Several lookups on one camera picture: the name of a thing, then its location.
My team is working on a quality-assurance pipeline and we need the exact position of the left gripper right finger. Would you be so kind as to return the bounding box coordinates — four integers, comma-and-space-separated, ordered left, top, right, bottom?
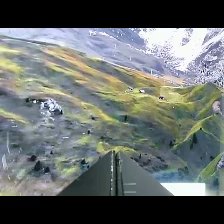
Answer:
115, 151, 175, 197

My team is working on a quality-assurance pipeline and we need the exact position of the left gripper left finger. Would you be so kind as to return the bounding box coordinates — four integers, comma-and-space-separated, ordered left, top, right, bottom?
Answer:
57, 150, 116, 197

